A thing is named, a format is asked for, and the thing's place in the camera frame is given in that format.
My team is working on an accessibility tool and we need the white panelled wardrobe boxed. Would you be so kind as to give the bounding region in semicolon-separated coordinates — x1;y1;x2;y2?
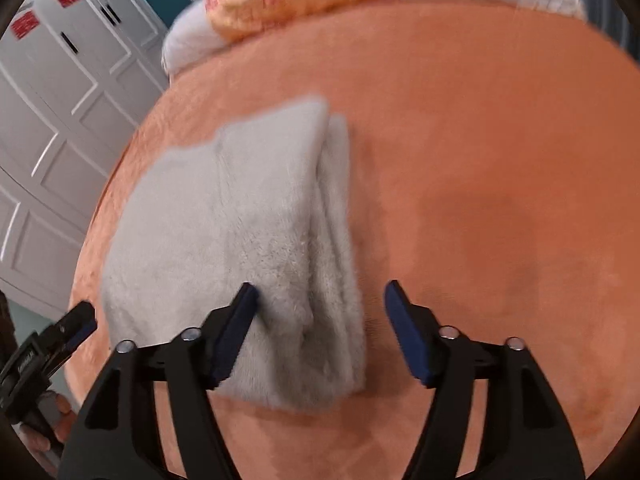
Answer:
0;0;169;313

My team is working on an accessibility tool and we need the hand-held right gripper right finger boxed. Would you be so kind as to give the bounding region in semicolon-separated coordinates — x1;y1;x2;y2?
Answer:
383;280;586;480

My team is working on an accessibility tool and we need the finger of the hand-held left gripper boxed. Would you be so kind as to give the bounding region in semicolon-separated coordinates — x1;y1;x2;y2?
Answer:
49;301;99;358

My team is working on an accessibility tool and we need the white fuzzy knit cardigan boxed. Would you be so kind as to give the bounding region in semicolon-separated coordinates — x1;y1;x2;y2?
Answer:
100;94;368;413

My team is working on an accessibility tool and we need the person's left hand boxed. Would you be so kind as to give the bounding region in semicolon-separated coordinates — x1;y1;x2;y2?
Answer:
21;392;74;456

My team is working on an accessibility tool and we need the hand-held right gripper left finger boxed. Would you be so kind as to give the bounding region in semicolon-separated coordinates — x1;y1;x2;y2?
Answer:
56;281;261;480

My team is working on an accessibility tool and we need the orange bedspread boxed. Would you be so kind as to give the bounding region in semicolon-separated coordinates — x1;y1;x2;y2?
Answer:
67;0;640;480

